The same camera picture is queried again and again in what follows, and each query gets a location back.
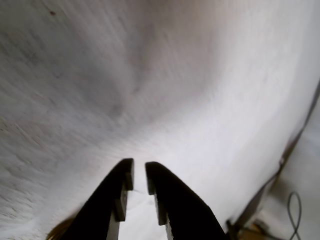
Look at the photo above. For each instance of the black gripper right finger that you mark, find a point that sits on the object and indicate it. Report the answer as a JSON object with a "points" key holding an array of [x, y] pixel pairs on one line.
{"points": [[180, 207]]}

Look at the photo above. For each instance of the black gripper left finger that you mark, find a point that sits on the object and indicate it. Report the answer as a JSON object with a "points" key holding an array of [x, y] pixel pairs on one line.
{"points": [[105, 200]]}

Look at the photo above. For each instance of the brass threaded pipe nipple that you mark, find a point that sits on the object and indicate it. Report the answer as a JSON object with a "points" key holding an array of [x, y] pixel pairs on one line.
{"points": [[58, 230]]}

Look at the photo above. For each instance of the white painted plywood board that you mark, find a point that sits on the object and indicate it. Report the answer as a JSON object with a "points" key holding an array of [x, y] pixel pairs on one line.
{"points": [[175, 75]]}

